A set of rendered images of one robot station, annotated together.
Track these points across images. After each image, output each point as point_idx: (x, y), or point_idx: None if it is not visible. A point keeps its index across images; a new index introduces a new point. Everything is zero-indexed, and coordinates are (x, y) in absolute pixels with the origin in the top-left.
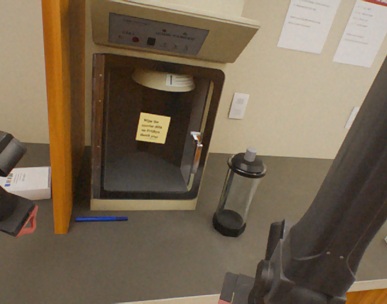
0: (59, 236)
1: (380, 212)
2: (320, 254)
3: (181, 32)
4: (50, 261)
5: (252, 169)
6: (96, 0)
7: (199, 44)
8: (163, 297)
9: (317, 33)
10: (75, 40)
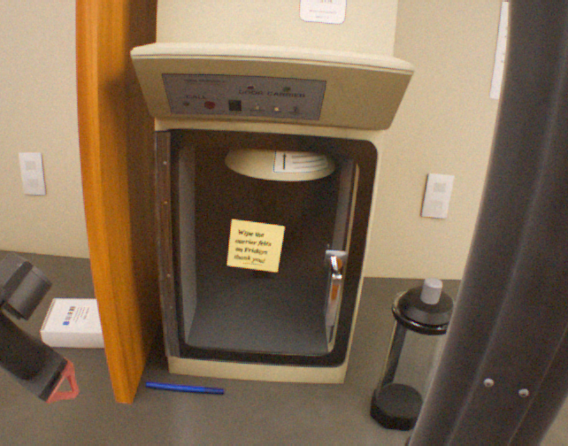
0: (121, 406)
1: None
2: None
3: (280, 87)
4: (104, 440)
5: (431, 319)
6: (139, 61)
7: (317, 103)
8: None
9: None
10: (145, 111)
